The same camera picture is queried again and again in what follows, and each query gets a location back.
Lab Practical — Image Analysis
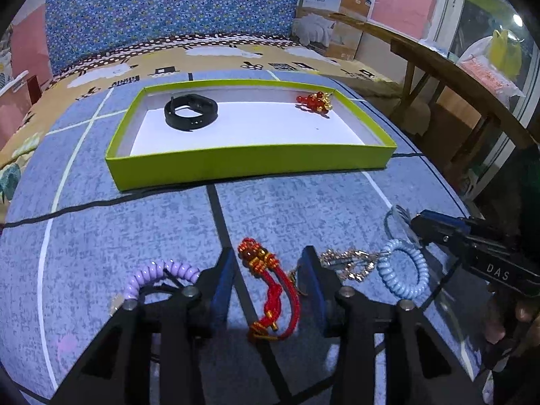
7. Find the pink cabinet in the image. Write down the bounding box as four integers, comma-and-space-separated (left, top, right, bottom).
0, 71, 44, 146

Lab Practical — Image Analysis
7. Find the purple spiral hair tie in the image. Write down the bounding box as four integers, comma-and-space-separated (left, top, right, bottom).
126, 260, 200, 302

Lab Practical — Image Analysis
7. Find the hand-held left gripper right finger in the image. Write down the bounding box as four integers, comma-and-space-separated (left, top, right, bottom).
300, 245, 486, 405

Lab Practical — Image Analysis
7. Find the white plastic bag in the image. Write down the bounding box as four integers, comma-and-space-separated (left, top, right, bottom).
458, 36, 528, 99

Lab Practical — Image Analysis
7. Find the green cardboard box tray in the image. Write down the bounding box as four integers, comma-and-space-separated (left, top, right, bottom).
105, 79, 397, 192

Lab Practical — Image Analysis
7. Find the black elastic hair tie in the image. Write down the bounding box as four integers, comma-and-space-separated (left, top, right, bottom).
141, 268, 186, 301

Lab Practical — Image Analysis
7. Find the red knotted rope bracelet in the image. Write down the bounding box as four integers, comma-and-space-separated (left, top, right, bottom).
237, 238, 302, 342

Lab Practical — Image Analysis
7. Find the small clear plastic box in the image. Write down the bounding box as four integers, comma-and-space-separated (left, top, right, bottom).
422, 38, 451, 58

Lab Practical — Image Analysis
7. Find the beige sheep print sheet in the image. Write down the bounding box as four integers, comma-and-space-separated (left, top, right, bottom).
0, 36, 401, 224

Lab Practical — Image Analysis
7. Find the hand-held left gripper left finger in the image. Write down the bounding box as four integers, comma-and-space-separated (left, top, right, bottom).
51, 247, 238, 405

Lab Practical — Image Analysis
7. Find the black wristband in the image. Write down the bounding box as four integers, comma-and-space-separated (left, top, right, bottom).
164, 95, 219, 131

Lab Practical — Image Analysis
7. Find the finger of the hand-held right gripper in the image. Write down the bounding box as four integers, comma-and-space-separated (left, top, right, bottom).
411, 221, 465, 247
415, 210, 471, 233

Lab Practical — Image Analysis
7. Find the clear bracelet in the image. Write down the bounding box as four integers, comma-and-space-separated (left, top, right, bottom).
385, 205, 423, 245

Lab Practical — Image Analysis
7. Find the printed cardboard box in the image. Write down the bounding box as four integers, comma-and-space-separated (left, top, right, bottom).
292, 0, 377, 60

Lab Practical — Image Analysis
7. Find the wooden bench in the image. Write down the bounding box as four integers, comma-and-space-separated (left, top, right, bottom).
333, 12, 537, 186

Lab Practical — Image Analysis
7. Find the yellow plastic bag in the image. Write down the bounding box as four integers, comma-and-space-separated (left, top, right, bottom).
488, 29, 524, 81

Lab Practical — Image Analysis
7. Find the blue spiral hair tie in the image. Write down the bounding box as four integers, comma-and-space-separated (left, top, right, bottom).
376, 238, 430, 303

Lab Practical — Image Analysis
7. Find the blue floral headboard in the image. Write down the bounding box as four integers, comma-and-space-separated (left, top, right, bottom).
44, 0, 338, 77

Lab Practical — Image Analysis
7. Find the person's right hand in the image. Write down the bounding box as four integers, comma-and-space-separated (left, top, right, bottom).
483, 291, 540, 349

